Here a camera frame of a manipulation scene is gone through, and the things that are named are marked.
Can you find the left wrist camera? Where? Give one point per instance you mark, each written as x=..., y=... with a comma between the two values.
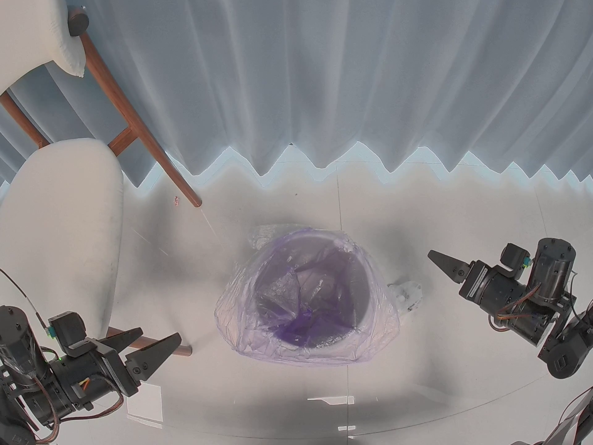
x=67, y=329

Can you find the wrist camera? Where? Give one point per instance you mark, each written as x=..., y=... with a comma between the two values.
x=67, y=329
x=512, y=255

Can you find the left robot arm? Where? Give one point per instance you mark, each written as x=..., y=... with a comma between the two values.
x=16, y=336

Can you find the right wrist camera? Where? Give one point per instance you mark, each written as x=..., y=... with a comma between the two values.
x=512, y=255

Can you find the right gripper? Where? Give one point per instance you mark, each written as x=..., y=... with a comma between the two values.
x=491, y=288

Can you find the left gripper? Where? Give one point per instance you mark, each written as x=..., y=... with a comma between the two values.
x=88, y=378

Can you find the white trash bin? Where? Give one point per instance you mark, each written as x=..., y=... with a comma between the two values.
x=363, y=290

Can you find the purple plastic bag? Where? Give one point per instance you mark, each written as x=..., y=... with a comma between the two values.
x=241, y=318

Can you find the pale blue curtain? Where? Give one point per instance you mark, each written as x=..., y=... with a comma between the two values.
x=324, y=63

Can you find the white cushioned wooden chair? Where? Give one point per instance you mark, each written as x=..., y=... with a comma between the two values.
x=65, y=230

